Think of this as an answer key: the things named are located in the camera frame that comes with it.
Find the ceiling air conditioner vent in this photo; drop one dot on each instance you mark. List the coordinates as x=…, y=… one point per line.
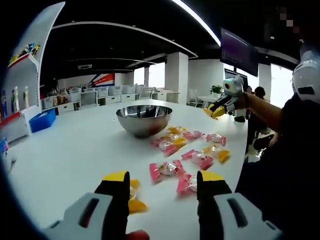
x=85, y=66

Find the white table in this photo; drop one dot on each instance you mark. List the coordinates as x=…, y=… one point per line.
x=75, y=150

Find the person's right hand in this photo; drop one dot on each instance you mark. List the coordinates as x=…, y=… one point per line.
x=241, y=101

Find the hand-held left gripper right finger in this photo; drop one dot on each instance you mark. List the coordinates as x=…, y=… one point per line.
x=206, y=212

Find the person's left hand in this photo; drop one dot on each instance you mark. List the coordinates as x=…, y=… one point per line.
x=137, y=236

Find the cream drink bottle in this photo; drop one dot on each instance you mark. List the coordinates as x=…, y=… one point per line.
x=16, y=100
x=26, y=98

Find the blue orange wall banner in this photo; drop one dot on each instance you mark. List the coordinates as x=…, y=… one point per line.
x=103, y=80

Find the green potted plant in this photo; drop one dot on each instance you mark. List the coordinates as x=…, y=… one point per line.
x=216, y=89

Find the group of marshmallow packets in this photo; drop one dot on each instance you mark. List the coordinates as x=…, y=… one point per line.
x=166, y=170

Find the blue drink bottle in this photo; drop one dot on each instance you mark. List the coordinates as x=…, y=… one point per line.
x=4, y=105

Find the white office chair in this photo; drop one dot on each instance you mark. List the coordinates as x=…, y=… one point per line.
x=202, y=102
x=193, y=97

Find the silver metal bowl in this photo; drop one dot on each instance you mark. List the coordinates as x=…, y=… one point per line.
x=140, y=125

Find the row of snack bags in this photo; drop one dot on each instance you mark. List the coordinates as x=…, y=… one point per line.
x=25, y=51

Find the dark desk monitor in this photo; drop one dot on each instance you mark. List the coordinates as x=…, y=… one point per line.
x=231, y=73

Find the white chest-worn device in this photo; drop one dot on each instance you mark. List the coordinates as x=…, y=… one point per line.
x=307, y=75

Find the white side desk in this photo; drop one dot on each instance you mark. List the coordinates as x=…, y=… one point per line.
x=212, y=97

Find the row of white storage bins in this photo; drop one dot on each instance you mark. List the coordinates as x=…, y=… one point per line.
x=115, y=90

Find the person in black shirt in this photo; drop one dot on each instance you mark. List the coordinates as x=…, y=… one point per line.
x=287, y=162

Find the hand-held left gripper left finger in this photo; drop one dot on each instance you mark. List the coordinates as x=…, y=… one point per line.
x=117, y=205

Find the row of white low cabinets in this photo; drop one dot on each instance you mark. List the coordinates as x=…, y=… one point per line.
x=112, y=99

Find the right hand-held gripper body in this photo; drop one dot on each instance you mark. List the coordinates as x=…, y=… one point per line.
x=235, y=86

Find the large dark wall screen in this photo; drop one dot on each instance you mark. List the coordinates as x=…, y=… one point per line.
x=237, y=50

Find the blue pink tissue pack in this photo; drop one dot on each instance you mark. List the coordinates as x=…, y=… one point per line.
x=3, y=146

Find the ceiling light strip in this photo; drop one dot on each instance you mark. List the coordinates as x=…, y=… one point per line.
x=205, y=23

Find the white display shelf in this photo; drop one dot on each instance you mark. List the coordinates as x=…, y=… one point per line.
x=25, y=82

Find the blue plastic tray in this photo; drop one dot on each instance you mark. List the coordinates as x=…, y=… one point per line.
x=41, y=123

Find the small black device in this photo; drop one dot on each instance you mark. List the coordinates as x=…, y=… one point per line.
x=240, y=119

